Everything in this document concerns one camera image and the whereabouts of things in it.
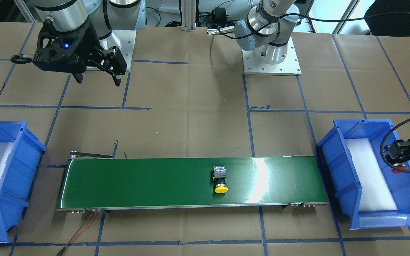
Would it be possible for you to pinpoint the blue bin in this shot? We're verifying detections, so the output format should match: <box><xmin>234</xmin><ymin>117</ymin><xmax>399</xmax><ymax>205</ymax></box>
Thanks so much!
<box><xmin>0</xmin><ymin>121</ymin><xmax>46</xmax><ymax>243</ymax></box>
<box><xmin>318</xmin><ymin>119</ymin><xmax>410</xmax><ymax>230</ymax></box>

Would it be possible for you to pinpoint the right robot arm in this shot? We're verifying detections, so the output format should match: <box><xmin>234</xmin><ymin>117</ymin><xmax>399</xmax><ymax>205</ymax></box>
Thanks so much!
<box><xmin>10</xmin><ymin>0</ymin><xmax>146</xmax><ymax>86</ymax></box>

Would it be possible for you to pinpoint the yellow push button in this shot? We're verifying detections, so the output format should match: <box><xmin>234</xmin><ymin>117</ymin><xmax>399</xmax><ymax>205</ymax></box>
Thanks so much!
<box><xmin>212</xmin><ymin>165</ymin><xmax>229</xmax><ymax>193</ymax></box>

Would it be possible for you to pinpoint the red push button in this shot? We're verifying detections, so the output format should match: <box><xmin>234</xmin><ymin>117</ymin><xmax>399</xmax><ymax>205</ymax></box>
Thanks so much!
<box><xmin>391</xmin><ymin>163</ymin><xmax>409</xmax><ymax>174</ymax></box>

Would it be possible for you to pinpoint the black braided cable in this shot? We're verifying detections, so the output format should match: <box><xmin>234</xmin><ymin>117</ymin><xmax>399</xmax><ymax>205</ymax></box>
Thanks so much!
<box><xmin>380</xmin><ymin>108</ymin><xmax>410</xmax><ymax>174</ymax></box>

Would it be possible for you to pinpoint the green conveyor belt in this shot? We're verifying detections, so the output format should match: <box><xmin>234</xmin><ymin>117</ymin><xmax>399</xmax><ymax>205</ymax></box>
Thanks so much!
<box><xmin>57</xmin><ymin>156</ymin><xmax>327</xmax><ymax>212</ymax></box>

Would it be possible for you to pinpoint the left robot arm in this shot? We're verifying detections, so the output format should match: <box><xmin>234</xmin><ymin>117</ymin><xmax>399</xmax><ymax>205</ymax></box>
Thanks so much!
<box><xmin>233</xmin><ymin>0</ymin><xmax>410</xmax><ymax>173</ymax></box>

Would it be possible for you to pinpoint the aluminium frame post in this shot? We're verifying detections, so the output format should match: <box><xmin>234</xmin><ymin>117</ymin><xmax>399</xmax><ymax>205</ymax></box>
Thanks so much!
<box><xmin>179</xmin><ymin>0</ymin><xmax>199</xmax><ymax>31</ymax></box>

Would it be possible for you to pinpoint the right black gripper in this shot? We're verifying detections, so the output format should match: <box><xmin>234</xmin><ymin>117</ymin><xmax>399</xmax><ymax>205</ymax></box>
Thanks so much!
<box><xmin>11</xmin><ymin>18</ymin><xmax>128</xmax><ymax>86</ymax></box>

